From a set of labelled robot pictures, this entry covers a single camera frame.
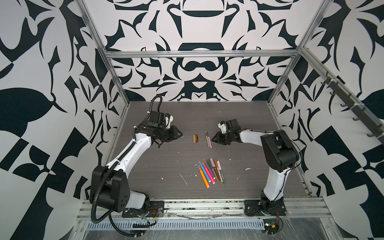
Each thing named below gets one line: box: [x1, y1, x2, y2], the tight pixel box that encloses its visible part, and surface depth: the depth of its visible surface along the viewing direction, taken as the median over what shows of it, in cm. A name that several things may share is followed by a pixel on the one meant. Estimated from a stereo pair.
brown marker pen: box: [213, 158, 221, 181], surface depth 89 cm
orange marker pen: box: [197, 164, 210, 188], surface depth 86 cm
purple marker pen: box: [202, 158, 216, 180], surface depth 89 cm
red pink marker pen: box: [202, 162, 216, 185], surface depth 87 cm
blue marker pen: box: [198, 160, 211, 183], surface depth 87 cm
